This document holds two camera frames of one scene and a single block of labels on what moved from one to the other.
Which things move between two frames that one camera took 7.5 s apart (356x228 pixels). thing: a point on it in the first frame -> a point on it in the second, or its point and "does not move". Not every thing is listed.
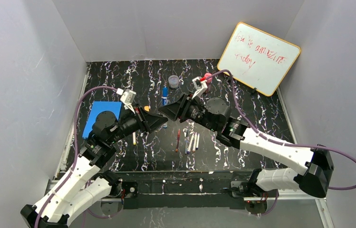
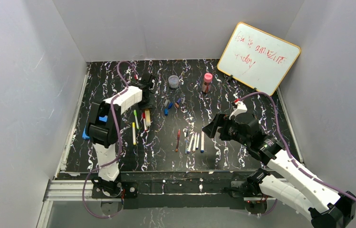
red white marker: x=178 y=139 does not move
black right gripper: x=184 y=107 -> x=225 y=127
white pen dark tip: x=197 y=142 does not move
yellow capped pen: x=134 y=137 does not move
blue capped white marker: x=164 y=97 -> x=202 y=142
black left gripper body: x=143 y=117 -> x=148 y=95
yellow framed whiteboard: x=260 y=60 does not move
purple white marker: x=190 y=143 does not move
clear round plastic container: x=173 y=81 does not move
